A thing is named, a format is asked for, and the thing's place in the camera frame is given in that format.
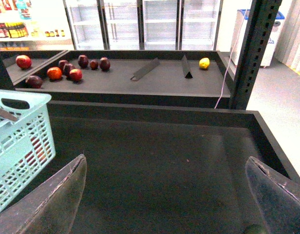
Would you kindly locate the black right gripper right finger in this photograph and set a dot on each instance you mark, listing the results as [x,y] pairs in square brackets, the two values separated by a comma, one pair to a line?
[277,197]

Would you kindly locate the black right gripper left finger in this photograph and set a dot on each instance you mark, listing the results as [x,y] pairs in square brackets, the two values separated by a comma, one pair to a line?
[51,207]

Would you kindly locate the light blue plastic basket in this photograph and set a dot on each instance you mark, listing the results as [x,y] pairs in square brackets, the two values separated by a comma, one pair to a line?
[33,121]

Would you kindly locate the brown basket handle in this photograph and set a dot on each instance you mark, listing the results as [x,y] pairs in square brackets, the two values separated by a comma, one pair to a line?
[7,115]

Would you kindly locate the red apple front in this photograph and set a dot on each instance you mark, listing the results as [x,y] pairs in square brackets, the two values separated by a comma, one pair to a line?
[75,75]

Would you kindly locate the small dark red apple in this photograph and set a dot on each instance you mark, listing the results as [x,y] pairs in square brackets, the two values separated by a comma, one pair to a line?
[94,64]

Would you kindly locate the dark apple middle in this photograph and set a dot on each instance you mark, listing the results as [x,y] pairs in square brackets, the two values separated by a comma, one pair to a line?
[83,61]

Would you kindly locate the dark apple right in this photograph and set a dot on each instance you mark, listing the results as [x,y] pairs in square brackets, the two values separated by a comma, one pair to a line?
[105,64]

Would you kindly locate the dark plum left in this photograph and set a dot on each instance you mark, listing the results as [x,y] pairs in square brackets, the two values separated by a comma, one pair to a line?
[34,82]

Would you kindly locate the orange red fruit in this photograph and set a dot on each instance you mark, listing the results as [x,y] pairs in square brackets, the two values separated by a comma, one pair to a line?
[54,73]

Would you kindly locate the black triangular divider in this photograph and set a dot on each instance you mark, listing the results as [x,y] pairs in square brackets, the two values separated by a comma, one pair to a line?
[186,68]
[145,70]

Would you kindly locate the yellow lemon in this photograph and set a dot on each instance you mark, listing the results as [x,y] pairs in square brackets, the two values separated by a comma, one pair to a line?
[204,63]

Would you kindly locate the grocery shelf with bottles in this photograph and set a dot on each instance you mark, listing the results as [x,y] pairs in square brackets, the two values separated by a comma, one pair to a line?
[31,25]

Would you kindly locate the glass door refrigerator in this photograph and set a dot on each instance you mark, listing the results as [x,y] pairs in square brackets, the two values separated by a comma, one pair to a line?
[144,24]

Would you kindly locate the black perforated upright post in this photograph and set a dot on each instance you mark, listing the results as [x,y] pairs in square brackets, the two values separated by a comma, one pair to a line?
[262,16]

